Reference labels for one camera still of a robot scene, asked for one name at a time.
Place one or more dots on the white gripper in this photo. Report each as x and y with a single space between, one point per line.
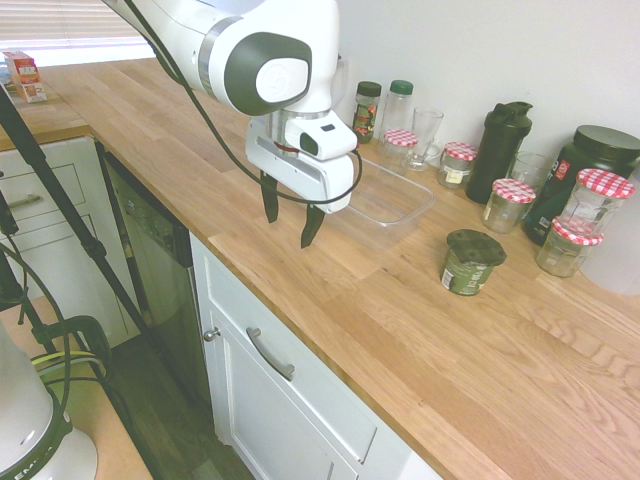
300 180

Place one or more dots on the green cereal cup black lid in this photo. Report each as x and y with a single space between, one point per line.
470 270

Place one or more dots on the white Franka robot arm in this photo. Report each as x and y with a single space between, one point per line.
270 50

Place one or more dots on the clear plastic container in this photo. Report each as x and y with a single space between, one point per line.
395 200

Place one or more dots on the spice jar black lid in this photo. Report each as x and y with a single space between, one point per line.
366 115

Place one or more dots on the glass jar red checked lid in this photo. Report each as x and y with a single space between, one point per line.
507 207
398 147
597 200
567 255
456 167

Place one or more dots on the black dishwasher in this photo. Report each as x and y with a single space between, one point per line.
150 240

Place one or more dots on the silver cabinet knob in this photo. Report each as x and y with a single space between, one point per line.
212 334

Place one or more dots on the clear bottle green lid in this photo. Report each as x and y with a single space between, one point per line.
397 110

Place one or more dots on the clear glass mug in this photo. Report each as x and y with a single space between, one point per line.
425 135

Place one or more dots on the white kitchen cabinet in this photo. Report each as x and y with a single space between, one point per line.
280 400

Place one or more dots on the black shaker bottle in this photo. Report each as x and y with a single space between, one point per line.
495 155

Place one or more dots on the white drawer cabinet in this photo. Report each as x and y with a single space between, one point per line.
65 180

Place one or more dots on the black tripod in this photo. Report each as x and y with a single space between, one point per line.
60 200

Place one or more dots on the black clamp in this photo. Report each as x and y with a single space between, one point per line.
87 340

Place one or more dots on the clear glass tumbler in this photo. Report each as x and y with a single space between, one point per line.
532 167

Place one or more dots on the white window blind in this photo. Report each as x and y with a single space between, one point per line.
65 22

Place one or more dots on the red white carton box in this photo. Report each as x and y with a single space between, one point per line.
22 67

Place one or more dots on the black protein powder tub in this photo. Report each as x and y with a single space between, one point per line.
600 150

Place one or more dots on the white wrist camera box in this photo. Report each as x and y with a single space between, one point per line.
330 140

